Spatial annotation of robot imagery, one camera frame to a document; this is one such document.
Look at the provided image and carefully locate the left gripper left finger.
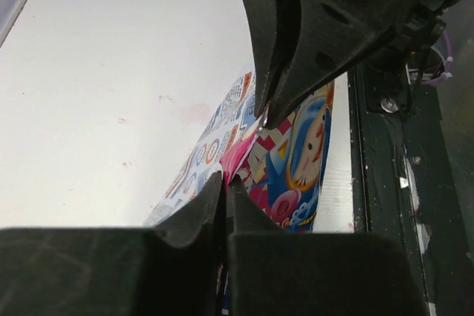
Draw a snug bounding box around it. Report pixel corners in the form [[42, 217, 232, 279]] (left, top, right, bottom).
[[1, 172, 225, 315]]

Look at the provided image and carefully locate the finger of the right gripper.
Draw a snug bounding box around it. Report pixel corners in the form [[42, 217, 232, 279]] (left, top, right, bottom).
[[267, 0, 404, 128], [242, 0, 281, 116]]

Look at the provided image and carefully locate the pink pet food bag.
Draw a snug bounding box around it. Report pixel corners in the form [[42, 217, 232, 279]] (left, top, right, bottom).
[[146, 67, 334, 232]]

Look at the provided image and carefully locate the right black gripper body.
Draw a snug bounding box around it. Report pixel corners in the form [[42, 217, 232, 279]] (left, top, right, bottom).
[[367, 0, 460, 68]]

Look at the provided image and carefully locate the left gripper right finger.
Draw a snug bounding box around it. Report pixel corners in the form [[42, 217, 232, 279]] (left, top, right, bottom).
[[227, 177, 427, 315]]

